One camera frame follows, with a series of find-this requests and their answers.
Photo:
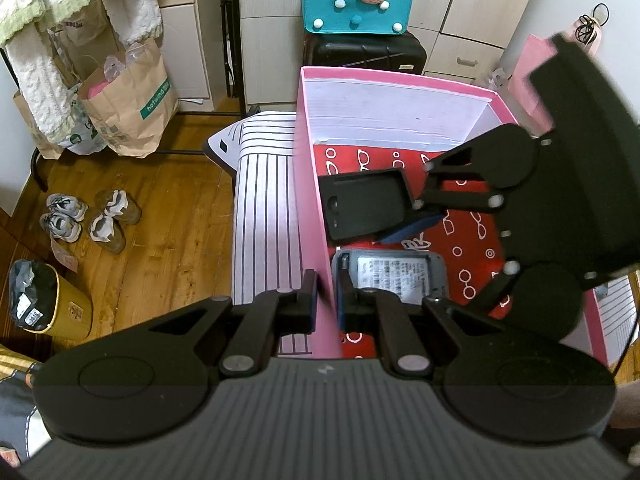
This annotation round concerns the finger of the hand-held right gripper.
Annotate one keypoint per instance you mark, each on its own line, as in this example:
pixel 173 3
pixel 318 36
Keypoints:
pixel 455 202
pixel 500 287

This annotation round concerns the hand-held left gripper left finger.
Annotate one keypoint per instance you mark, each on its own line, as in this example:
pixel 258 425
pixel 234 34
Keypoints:
pixel 310 305

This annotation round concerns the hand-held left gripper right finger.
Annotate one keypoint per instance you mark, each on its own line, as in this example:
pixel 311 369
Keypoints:
pixel 343 302

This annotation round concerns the grey open-back phone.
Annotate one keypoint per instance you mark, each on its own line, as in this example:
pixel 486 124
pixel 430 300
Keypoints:
pixel 395 272

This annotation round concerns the black phone case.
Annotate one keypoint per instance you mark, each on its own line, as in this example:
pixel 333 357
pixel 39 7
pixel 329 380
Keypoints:
pixel 370 205

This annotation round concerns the pink cardboard box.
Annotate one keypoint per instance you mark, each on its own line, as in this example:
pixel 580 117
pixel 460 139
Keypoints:
pixel 307 210

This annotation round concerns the pink shopping bag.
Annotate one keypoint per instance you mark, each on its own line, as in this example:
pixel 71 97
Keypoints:
pixel 525 90

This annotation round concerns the small white tag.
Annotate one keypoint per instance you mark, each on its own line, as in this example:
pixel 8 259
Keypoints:
pixel 500 79

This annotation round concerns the pale pink gift bag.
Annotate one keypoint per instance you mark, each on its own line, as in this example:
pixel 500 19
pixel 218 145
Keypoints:
pixel 587 35

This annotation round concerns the black suitcase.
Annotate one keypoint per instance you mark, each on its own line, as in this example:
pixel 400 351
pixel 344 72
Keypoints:
pixel 360 50

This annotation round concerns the brown shoes pair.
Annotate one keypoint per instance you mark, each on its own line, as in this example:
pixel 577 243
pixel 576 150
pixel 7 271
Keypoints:
pixel 120 206

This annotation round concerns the white wardrobe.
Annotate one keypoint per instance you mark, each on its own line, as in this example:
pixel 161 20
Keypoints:
pixel 270 60

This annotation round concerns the yellow trash bin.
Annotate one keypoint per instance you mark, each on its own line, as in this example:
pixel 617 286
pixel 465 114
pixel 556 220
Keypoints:
pixel 70 315

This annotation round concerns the pink paper tag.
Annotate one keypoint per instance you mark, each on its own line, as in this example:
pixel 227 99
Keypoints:
pixel 62 256

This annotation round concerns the brown green-label paper bag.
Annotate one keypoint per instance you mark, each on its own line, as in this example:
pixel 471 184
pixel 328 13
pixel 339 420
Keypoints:
pixel 135 110

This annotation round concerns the black bin bag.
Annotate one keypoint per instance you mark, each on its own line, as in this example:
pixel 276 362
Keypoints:
pixel 30 287

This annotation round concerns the white green plastic bag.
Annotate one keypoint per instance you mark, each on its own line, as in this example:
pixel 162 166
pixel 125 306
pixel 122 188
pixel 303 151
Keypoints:
pixel 82 137

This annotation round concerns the black tripod stand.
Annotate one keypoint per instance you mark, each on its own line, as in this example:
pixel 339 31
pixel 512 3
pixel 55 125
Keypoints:
pixel 231 25

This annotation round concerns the yellow striped cloth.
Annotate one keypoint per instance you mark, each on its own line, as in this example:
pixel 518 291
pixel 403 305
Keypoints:
pixel 20 362

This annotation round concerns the black clothes rack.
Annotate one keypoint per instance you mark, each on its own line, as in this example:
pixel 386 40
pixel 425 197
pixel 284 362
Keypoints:
pixel 36 176

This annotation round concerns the grey white cloth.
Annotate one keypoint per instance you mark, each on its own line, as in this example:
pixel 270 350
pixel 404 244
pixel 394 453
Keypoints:
pixel 17 410

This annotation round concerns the plain brown paper bag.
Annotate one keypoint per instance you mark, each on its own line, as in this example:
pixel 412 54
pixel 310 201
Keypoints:
pixel 30 130

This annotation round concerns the brown black-print paper bag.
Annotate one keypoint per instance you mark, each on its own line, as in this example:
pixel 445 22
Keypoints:
pixel 82 45

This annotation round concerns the white green fluffy robe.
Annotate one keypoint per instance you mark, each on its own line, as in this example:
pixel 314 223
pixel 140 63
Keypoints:
pixel 35 75

